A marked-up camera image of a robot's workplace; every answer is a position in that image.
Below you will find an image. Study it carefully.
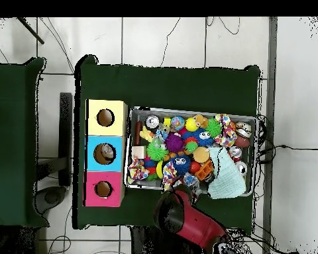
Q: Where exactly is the black upright stand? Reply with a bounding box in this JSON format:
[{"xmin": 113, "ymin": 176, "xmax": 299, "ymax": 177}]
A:
[{"xmin": 58, "ymin": 92, "xmax": 73, "ymax": 187}]

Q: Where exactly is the wooden three-hole box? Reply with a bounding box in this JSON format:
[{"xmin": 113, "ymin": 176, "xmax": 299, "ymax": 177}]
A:
[{"xmin": 83, "ymin": 99, "xmax": 129, "ymax": 208}]

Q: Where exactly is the clear plastic bottle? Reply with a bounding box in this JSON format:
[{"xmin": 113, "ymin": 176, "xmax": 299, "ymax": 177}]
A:
[
  {"xmin": 100, "ymin": 144, "xmax": 116, "ymax": 160},
  {"xmin": 182, "ymin": 173, "xmax": 202, "ymax": 198}
]

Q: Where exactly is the orange plastic block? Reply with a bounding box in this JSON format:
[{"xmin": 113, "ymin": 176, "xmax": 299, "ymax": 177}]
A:
[{"xmin": 194, "ymin": 159, "xmax": 215, "ymax": 182}]

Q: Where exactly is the polka-dot colourful cloth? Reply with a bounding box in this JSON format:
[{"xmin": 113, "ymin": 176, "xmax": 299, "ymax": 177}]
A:
[
  {"xmin": 162, "ymin": 160, "xmax": 179, "ymax": 192},
  {"xmin": 213, "ymin": 112, "xmax": 239, "ymax": 148}
]

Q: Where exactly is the black cable with plug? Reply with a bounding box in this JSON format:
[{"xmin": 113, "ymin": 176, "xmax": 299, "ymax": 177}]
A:
[{"xmin": 256, "ymin": 144, "xmax": 318, "ymax": 163}]

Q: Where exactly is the black rod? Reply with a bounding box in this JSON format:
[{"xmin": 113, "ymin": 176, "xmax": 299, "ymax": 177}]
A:
[{"xmin": 17, "ymin": 17, "xmax": 45, "ymax": 45}]

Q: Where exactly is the clear bottle with blue label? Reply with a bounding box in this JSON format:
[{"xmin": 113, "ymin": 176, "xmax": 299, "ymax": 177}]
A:
[{"xmin": 153, "ymin": 123, "xmax": 172, "ymax": 145}]

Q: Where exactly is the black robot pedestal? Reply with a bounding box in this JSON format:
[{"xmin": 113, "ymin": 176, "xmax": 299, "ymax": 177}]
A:
[{"xmin": 129, "ymin": 226, "xmax": 176, "ymax": 254}]

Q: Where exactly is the silver drink can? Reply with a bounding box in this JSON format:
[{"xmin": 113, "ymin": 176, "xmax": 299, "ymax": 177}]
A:
[{"xmin": 144, "ymin": 115, "xmax": 160, "ymax": 129}]

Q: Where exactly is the purple spiky rubber toy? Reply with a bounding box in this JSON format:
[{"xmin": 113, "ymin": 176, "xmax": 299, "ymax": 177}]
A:
[{"xmin": 164, "ymin": 132, "xmax": 185, "ymax": 153}]

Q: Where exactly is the mint waffle cloth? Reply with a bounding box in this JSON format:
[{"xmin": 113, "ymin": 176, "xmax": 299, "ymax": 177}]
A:
[{"xmin": 207, "ymin": 146, "xmax": 248, "ymax": 200}]

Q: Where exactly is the brown teddy bear plush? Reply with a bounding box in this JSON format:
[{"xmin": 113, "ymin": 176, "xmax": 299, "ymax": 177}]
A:
[{"xmin": 193, "ymin": 114, "xmax": 210, "ymax": 130}]

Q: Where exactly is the dark green tablecloth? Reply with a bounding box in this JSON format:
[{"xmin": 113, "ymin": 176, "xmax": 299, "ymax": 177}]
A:
[{"xmin": 72, "ymin": 54, "xmax": 261, "ymax": 230}]

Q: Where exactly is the globe print ball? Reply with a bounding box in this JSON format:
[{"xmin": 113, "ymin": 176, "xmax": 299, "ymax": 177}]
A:
[{"xmin": 170, "ymin": 115, "xmax": 186, "ymax": 131}]

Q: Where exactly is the metal mesh bin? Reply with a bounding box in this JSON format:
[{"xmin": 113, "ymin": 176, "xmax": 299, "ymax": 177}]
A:
[{"xmin": 123, "ymin": 106, "xmax": 258, "ymax": 197}]

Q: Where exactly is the grey rounded base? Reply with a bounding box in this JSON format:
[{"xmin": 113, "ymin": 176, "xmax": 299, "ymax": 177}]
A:
[{"xmin": 32, "ymin": 185, "xmax": 68, "ymax": 216}]

